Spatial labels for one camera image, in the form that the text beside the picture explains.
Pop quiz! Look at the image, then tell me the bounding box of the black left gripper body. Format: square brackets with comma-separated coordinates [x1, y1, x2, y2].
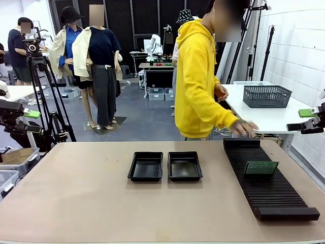
[0, 100, 25, 133]

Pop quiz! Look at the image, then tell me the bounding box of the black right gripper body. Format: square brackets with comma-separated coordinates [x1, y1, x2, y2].
[308, 101, 325, 134]

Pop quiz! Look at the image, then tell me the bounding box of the green printed circuit board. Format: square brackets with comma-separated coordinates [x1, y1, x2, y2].
[244, 161, 280, 178]

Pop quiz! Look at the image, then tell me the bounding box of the person's right forearm yellow sleeve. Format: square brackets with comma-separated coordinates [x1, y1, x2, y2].
[200, 100, 241, 129]

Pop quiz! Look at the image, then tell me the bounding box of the black plastic ESD tray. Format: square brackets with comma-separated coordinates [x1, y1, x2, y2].
[167, 151, 204, 182]
[127, 151, 164, 182]

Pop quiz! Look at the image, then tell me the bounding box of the person's right hand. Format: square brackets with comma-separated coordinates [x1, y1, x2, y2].
[232, 119, 259, 138]

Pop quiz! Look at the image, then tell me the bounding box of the person's left hand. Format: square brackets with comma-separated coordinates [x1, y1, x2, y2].
[214, 82, 229, 103]

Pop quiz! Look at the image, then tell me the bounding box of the black bag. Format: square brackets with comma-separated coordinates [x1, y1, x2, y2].
[10, 121, 53, 153]

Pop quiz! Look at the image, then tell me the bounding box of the white side table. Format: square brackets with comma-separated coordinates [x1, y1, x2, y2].
[223, 83, 325, 153]

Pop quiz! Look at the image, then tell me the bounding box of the brown cardboard box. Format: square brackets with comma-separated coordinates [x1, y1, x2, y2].
[1, 148, 35, 164]

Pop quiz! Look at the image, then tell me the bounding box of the clear bin with grey latch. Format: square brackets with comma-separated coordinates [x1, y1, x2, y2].
[0, 170, 20, 202]
[0, 147, 41, 176]

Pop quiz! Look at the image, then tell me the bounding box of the clear storage bin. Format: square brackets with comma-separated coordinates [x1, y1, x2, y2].
[148, 87, 165, 102]
[164, 87, 176, 102]
[58, 87, 80, 100]

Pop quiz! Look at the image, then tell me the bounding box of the grey plastic woven basket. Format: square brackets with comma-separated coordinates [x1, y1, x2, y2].
[243, 85, 293, 109]

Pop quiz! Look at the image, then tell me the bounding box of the person in navy shirt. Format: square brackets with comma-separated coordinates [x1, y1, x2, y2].
[7, 17, 34, 86]

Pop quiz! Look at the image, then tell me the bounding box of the clear plastic lid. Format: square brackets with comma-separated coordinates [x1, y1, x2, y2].
[233, 80, 274, 87]

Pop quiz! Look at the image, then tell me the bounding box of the black slotted board rack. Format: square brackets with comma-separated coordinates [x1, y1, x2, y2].
[222, 137, 321, 222]

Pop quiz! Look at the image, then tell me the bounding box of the mannequin with black hat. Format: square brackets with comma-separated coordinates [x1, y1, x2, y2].
[49, 6, 99, 129]

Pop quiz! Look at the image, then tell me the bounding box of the mannequin with navy shirt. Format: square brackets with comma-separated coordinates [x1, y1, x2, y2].
[72, 4, 124, 131]

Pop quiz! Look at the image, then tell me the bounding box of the grey step stool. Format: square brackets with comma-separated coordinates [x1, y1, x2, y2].
[119, 65, 132, 79]

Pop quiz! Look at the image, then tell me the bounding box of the person in yellow hoodie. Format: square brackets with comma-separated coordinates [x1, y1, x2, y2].
[174, 0, 242, 141]

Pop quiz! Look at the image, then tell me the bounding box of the grey work table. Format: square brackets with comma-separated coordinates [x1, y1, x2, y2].
[138, 62, 176, 99]

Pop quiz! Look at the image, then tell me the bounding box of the black camera tripod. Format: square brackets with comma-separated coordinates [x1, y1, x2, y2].
[24, 54, 77, 153]

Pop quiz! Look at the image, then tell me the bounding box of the dark mannequin base plate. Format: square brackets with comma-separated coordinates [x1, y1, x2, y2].
[83, 116, 127, 135]

